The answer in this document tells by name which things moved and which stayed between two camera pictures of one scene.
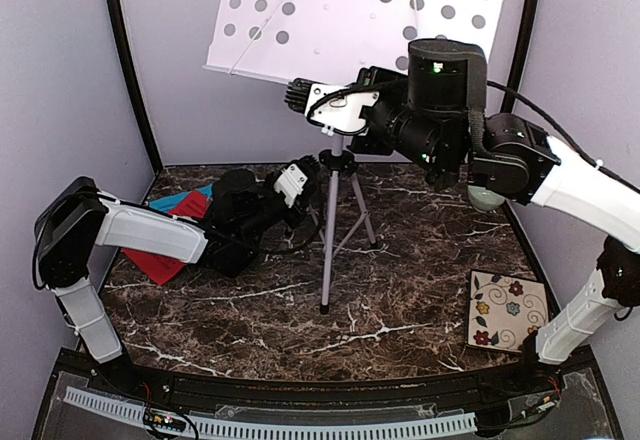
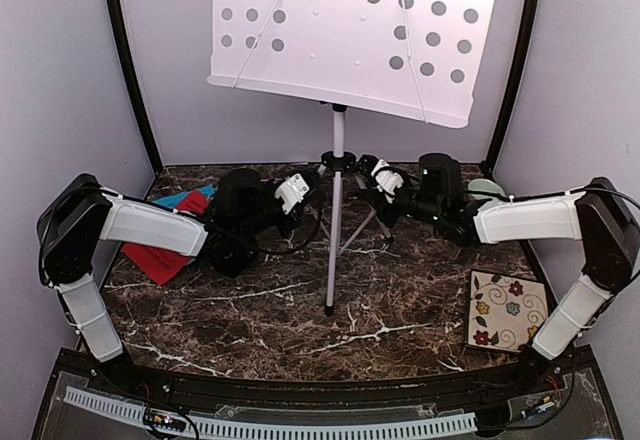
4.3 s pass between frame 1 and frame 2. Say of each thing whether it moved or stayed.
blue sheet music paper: stayed
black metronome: stayed
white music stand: moved
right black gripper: moved
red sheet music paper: stayed
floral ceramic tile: stayed
